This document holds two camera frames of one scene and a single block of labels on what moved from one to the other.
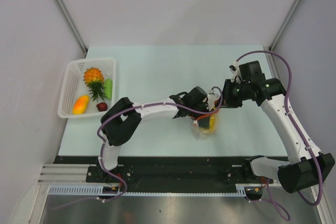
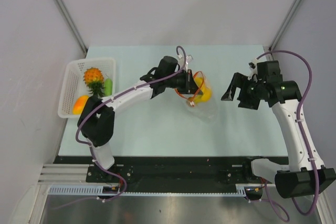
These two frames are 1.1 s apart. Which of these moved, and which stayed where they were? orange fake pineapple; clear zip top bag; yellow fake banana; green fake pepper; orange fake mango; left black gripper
Moved: yellow fake banana; left black gripper; clear zip top bag
Stayed: green fake pepper; orange fake mango; orange fake pineapple
